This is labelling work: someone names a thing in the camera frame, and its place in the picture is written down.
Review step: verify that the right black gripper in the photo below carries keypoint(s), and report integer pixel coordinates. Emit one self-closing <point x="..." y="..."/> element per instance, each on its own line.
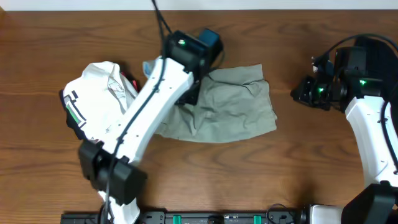
<point x="301" y="93"/>

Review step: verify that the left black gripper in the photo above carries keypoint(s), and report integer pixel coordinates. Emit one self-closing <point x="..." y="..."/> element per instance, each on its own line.
<point x="188" y="98"/>

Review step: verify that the grey-green shorts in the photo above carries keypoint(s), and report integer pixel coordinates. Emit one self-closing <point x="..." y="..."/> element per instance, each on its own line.
<point x="233" y="104"/>

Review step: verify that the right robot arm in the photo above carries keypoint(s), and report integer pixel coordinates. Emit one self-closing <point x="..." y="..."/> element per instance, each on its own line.
<point x="361" y="82"/>

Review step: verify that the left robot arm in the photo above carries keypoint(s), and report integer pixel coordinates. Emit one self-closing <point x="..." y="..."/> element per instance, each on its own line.
<point x="111" y="164"/>

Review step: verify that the black garment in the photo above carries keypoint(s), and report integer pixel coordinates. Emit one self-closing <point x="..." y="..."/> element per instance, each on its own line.
<point x="382" y="62"/>

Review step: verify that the white folded t-shirt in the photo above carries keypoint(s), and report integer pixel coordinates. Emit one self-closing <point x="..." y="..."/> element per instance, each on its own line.
<point x="96" y="100"/>

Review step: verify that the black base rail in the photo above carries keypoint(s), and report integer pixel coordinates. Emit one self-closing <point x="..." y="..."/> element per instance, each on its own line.
<point x="277" y="214"/>

